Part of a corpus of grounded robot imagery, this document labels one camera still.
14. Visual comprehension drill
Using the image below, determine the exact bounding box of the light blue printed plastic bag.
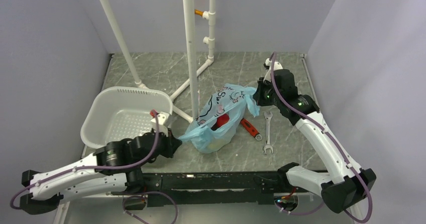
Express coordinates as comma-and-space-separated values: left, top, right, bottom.
178, 83, 260, 154

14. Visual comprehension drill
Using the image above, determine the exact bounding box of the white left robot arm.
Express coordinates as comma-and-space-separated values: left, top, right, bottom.
17, 130, 182, 215

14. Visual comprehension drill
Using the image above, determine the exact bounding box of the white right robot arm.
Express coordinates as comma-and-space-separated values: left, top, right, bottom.
254, 69, 376, 214

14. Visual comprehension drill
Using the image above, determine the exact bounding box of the red fake apple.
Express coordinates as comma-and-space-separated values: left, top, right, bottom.
211, 114, 230, 131

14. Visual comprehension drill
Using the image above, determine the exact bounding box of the pale yellow fake fruit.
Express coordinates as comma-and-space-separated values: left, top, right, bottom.
206, 138, 231, 152

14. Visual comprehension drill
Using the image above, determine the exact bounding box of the silver combination wrench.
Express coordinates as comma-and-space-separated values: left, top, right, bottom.
262, 111, 274, 155

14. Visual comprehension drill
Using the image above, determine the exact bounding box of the white plastic basket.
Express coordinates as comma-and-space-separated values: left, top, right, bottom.
80, 86, 173, 149

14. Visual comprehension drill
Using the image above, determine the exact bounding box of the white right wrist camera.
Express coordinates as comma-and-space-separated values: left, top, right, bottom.
264, 58, 283, 80

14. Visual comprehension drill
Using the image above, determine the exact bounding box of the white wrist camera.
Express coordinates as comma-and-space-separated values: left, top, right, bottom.
264, 58, 283, 80
150, 110, 170, 136

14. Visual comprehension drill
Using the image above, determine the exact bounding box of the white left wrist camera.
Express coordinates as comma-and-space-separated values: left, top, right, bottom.
150, 110, 170, 136

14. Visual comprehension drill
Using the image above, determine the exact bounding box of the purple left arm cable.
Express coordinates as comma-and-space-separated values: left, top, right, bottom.
10, 110, 179, 224

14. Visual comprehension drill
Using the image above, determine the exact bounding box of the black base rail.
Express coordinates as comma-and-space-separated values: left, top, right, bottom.
111, 171, 300, 207

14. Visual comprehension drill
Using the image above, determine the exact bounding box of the white PVC pipe frame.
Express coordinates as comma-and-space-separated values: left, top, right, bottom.
99, 0, 216, 123

